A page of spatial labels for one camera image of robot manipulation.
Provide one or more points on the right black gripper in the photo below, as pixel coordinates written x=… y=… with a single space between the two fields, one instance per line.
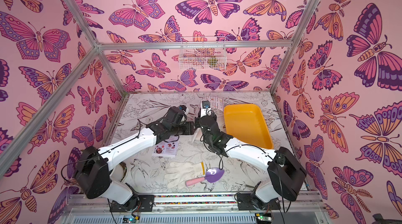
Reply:
x=207 y=119

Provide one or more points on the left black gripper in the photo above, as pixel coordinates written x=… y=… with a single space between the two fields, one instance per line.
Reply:
x=190 y=128

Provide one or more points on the special menu paper sheet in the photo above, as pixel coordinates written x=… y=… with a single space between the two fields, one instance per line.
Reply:
x=167 y=148

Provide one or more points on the dim sum menu sheet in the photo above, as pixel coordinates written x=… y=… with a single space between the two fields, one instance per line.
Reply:
x=216 y=103

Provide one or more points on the clear acrylic menu holder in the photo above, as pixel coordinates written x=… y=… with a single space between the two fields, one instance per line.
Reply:
x=198 y=132

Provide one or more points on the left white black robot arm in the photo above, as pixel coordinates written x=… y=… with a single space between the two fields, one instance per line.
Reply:
x=93 y=170

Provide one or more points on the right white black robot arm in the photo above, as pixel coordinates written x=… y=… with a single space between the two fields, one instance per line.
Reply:
x=286 y=174

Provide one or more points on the yellow plastic tray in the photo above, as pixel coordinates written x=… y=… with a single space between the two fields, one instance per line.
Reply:
x=247 y=123

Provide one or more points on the purple pink garden trowel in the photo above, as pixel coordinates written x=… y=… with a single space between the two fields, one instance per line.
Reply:
x=212 y=175

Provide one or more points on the white work glove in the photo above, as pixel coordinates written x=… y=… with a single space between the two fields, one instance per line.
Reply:
x=177 y=173

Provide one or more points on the potted green plant white pot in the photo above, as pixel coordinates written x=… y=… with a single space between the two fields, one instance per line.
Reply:
x=119 y=173

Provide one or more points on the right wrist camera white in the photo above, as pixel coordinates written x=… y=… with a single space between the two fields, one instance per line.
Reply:
x=205 y=108

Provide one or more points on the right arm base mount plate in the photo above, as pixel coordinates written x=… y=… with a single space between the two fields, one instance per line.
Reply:
x=246 y=201

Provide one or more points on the white wire wall basket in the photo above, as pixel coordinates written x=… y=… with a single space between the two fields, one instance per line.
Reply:
x=203 y=53

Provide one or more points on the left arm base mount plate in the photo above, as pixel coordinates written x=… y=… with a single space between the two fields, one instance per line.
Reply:
x=137 y=203

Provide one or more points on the aluminium front rail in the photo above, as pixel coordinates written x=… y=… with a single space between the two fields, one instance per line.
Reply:
x=197 y=208

